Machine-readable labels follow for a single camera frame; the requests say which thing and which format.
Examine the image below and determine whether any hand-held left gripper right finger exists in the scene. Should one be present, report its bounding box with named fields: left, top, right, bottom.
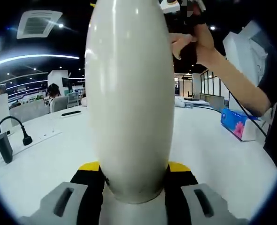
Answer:
left=164, top=161, right=249, bottom=225

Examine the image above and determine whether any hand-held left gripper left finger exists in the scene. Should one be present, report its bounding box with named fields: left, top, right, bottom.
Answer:
left=18, top=161, right=105, bottom=225

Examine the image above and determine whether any white water cup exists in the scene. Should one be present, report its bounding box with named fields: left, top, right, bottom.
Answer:
left=84, top=0, right=176, bottom=204

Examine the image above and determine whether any person's right hand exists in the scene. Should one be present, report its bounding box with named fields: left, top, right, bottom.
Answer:
left=169, top=22, right=224, bottom=68

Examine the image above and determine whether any white table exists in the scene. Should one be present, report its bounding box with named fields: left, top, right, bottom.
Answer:
left=0, top=103, right=277, bottom=225

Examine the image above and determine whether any ceiling air conditioner vent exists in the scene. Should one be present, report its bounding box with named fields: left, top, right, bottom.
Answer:
left=16, top=10, right=63, bottom=39

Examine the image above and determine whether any white power strip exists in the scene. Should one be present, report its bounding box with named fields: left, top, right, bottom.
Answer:
left=10, top=130, right=63, bottom=157

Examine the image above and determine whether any white pillar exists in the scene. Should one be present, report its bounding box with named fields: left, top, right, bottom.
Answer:
left=223, top=20, right=270, bottom=111

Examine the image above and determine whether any black power adapter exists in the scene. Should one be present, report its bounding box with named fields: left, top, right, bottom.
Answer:
left=0, top=132, right=14, bottom=164

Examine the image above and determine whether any blue tissue pack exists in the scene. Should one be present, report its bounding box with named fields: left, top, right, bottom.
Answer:
left=220, top=107, right=259, bottom=142

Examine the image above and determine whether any black phone on table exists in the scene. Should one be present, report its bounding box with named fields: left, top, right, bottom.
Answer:
left=61, top=110, right=81, bottom=117

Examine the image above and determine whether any grey desk partition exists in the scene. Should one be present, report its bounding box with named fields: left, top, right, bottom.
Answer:
left=9, top=100, right=50, bottom=122

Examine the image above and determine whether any grey office chair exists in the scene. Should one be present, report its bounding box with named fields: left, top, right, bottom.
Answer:
left=50, top=96, right=70, bottom=113

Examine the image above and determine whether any white cylindrical appliance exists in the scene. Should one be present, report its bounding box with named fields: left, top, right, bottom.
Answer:
left=0, top=93, right=11, bottom=136

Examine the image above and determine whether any black plug with cable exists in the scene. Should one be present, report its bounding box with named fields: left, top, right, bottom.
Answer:
left=0, top=116, right=33, bottom=162

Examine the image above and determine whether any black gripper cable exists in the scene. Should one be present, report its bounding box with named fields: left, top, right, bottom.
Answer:
left=227, top=90, right=268, bottom=139

